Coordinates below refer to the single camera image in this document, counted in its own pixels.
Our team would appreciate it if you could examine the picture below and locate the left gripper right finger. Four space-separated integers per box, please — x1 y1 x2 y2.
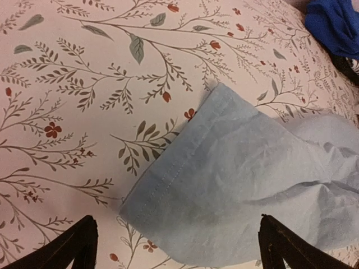
258 214 350 269

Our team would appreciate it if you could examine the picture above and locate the blue pleated skirt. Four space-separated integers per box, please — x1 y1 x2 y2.
305 0 358 60

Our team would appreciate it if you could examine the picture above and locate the floral patterned table mat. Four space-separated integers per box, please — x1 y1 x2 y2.
1 1 358 268

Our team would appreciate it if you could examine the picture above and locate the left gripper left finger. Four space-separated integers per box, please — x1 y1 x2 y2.
5 215 98 269

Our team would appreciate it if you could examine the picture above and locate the dark green printed garment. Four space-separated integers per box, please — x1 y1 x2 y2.
329 53 358 86

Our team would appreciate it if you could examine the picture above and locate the light blue shirt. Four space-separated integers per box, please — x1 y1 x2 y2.
119 84 358 267

